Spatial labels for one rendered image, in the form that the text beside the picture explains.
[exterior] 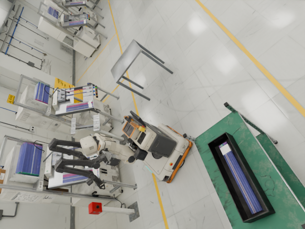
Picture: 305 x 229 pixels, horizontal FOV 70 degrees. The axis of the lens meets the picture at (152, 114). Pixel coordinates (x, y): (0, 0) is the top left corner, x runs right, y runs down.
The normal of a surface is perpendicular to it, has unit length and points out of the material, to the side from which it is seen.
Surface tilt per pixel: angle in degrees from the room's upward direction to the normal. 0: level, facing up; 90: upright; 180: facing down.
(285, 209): 0
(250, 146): 0
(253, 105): 0
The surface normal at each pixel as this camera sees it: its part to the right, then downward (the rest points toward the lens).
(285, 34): -0.70, -0.34
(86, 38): 0.23, 0.73
